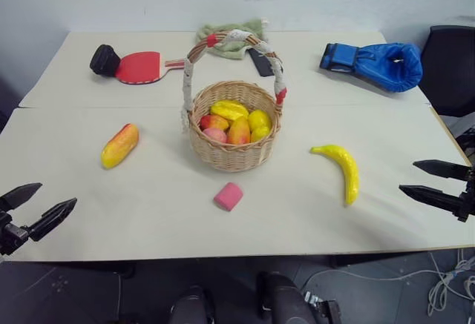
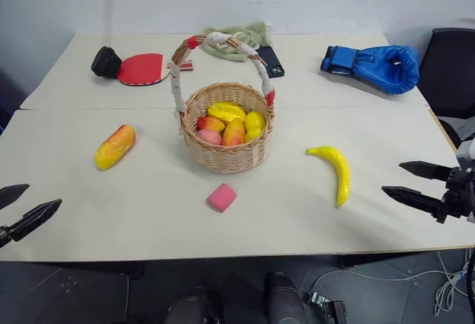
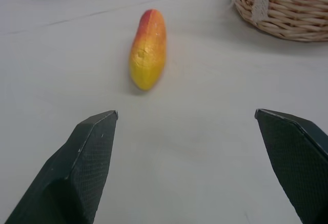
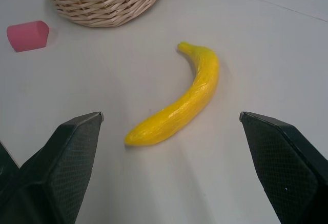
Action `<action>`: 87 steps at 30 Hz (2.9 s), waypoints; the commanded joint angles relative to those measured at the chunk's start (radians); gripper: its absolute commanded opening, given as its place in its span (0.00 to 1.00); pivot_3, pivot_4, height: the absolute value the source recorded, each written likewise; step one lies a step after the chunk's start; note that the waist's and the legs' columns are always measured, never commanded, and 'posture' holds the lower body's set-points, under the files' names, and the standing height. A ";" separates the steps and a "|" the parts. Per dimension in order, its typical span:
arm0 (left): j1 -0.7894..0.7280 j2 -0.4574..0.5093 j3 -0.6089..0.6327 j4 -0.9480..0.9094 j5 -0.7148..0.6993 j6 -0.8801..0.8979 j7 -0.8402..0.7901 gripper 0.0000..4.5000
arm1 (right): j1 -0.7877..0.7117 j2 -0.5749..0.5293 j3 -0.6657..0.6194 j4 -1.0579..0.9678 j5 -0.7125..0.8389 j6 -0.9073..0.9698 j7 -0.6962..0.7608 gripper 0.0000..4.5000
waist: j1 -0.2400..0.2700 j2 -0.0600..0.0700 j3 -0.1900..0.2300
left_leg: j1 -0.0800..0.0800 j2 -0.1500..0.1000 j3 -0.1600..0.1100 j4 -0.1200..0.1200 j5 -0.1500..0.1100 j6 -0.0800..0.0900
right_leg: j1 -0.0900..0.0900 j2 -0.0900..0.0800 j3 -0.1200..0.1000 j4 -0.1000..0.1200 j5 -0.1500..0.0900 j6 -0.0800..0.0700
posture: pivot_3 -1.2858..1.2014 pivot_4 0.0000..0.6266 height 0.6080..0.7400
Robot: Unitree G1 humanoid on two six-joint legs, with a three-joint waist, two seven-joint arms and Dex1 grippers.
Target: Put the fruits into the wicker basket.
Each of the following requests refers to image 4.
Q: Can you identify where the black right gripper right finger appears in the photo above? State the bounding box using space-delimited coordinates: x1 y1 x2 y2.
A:
239 111 328 224

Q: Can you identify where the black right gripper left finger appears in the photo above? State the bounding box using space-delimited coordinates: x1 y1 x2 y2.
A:
0 111 105 224

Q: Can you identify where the yellow banana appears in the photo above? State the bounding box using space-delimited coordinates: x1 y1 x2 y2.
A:
124 41 220 147

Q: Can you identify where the pink block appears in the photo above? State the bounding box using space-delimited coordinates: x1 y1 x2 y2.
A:
6 20 50 53

